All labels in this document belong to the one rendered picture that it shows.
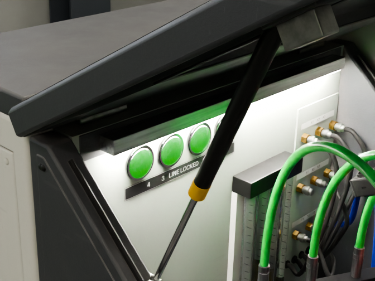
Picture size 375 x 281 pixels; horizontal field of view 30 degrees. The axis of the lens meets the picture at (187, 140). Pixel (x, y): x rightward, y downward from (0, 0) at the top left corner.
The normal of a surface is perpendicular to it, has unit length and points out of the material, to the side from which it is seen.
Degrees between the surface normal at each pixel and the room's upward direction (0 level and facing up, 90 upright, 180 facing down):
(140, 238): 90
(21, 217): 90
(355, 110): 90
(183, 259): 90
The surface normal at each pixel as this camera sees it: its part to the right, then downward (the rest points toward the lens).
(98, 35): 0.02, -0.92
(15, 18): 0.64, 0.32
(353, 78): -0.68, 0.27
